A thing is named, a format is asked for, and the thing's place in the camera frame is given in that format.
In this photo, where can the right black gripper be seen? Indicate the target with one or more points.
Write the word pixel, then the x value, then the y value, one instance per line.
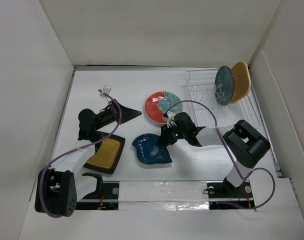
pixel 166 139

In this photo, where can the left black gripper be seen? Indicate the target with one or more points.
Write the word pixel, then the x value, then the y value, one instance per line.
pixel 128 113

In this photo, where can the dark blue shell-shaped plate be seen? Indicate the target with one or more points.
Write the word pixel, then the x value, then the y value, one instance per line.
pixel 149 151

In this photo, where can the black square plate yellow centre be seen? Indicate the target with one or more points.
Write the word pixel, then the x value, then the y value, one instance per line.
pixel 107 155

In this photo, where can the round dark teal plate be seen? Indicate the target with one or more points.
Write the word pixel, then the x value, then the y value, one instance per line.
pixel 224 86

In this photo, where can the orange woven bamboo plate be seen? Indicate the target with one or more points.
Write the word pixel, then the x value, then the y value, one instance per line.
pixel 242 81

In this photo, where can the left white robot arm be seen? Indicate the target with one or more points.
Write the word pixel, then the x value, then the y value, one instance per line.
pixel 78 173

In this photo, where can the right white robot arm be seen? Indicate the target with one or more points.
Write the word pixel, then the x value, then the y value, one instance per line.
pixel 242 142

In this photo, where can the red and teal floral plate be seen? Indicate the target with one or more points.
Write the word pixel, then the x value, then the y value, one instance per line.
pixel 157 103

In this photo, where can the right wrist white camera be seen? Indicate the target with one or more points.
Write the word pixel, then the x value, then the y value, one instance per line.
pixel 170 119

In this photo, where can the wrist white camera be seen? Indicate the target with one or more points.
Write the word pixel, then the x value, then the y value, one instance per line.
pixel 105 91
pixel 170 119

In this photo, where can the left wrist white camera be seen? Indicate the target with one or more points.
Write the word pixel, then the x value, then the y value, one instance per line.
pixel 105 91

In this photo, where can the white wire dish rack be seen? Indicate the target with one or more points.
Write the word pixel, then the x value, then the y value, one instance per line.
pixel 200 85

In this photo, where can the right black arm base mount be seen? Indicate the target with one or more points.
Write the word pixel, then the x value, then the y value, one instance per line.
pixel 224 196

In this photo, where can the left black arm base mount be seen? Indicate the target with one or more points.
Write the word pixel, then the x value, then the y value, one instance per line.
pixel 104 198

